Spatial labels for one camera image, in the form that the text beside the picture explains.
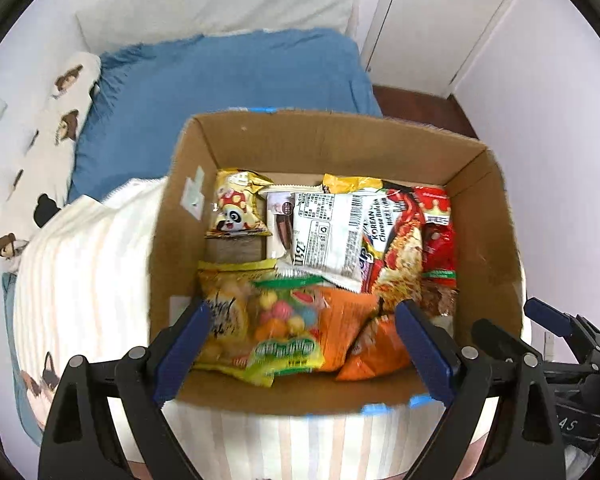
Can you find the white chocolate cookie packet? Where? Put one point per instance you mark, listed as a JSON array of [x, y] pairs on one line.
[[279, 220]]

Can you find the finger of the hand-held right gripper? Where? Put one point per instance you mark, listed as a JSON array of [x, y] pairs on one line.
[[502, 341], [547, 316]]

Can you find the yellow panda snack packet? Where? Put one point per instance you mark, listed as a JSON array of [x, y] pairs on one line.
[[235, 210]]

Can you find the white door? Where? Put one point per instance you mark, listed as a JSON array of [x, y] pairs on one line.
[[440, 25]]

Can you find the white pillow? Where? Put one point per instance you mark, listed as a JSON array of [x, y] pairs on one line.
[[215, 0]]

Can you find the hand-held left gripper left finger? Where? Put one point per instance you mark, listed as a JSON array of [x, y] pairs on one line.
[[182, 345]]

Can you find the yellow red noodle packet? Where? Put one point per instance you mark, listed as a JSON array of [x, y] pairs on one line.
[[395, 240]]

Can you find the striped cream blanket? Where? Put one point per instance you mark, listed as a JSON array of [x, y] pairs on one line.
[[90, 270]]

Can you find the white noodle packet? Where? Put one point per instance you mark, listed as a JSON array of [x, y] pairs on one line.
[[325, 235]]

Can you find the yellow puff snack bag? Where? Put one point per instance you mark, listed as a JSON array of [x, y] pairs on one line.
[[225, 320]]

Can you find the bear print pillow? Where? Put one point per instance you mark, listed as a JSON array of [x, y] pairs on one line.
[[55, 130]]

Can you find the brown cardboard box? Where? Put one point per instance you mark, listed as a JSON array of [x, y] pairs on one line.
[[330, 145]]

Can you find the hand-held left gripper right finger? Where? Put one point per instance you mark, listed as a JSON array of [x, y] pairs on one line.
[[425, 347]]

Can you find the blue bed sheet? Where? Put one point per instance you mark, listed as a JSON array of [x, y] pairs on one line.
[[220, 95]]

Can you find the orange snack bag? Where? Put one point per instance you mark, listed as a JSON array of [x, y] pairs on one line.
[[380, 355], [342, 325]]

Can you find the green colourful candy bag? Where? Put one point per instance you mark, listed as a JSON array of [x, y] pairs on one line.
[[287, 330]]

